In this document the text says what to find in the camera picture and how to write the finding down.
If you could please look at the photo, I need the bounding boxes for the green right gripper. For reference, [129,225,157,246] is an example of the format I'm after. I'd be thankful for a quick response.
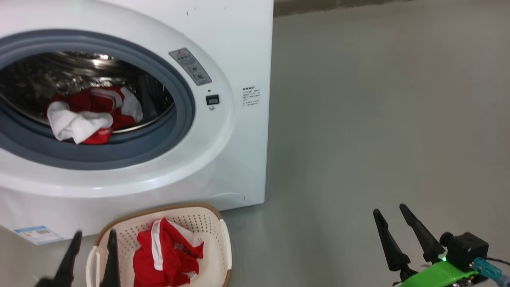
[373,204,488,287]

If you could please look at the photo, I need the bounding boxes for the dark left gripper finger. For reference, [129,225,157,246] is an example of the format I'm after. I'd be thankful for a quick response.
[36,230,83,287]
[100,229,121,287]

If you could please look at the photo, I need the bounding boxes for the red garment white collar trim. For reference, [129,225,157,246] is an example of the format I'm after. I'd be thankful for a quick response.
[133,218,204,287]

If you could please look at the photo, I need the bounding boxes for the red white striped garment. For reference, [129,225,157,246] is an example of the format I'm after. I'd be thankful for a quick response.
[47,86,144,145]

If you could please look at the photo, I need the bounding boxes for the cream perforated laundry basket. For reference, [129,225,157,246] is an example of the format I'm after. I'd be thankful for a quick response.
[86,202,233,287]

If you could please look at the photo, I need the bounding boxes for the grey rubber door seal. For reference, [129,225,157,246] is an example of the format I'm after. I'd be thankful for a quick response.
[0,29,196,171]

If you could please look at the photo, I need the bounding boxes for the white front-load washing machine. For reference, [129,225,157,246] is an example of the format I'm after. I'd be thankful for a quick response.
[0,0,275,244]

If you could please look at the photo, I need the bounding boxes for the blue energy label sticker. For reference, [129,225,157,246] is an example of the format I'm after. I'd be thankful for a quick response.
[13,226,64,245]

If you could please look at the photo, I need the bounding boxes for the round filter cover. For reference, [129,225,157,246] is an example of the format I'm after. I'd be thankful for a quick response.
[207,193,246,204]

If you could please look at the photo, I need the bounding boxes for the stainless steel drum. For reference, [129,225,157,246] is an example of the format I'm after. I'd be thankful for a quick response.
[0,51,176,134]

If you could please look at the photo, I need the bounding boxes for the grey warning sticker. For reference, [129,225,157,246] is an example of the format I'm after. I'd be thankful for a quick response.
[169,48,212,86]

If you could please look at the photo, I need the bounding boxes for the teal cable connector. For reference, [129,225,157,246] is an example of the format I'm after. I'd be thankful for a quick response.
[472,257,503,282]

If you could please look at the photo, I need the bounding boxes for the thin black cable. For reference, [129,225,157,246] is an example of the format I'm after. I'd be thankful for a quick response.
[486,257,510,287]

